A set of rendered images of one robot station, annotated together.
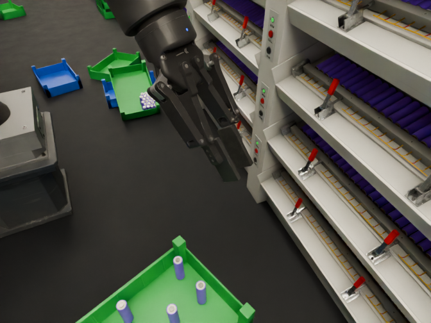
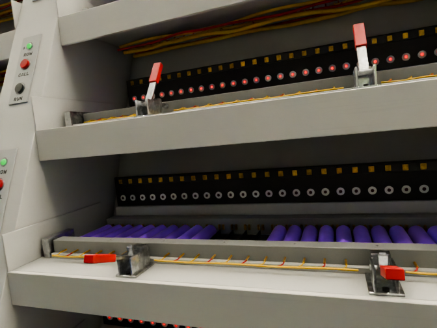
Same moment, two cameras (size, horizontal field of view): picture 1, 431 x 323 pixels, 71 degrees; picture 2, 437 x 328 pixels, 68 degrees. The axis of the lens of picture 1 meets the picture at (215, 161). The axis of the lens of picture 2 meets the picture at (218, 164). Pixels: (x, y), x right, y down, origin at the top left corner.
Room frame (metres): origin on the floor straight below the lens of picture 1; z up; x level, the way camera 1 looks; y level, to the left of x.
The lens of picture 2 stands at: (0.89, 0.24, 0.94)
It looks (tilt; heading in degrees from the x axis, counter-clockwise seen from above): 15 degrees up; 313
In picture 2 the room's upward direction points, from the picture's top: 2 degrees clockwise
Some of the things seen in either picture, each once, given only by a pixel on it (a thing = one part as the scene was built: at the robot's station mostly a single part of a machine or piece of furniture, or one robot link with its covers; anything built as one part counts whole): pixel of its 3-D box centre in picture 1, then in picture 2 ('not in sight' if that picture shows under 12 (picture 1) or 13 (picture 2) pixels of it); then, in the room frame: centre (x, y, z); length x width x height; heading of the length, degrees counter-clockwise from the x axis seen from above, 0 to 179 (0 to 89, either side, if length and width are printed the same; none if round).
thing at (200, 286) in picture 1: (201, 292); not in sight; (0.24, 0.03, 0.36); 0.02 x 0.02 x 0.06
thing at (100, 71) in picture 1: (115, 65); not in sight; (1.86, 0.65, 0.04); 0.30 x 0.20 x 0.08; 161
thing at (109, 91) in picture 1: (131, 88); not in sight; (1.55, 0.48, 0.04); 0.30 x 0.20 x 0.08; 112
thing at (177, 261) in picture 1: (179, 268); not in sight; (0.29, 0.07, 0.36); 0.02 x 0.02 x 0.06
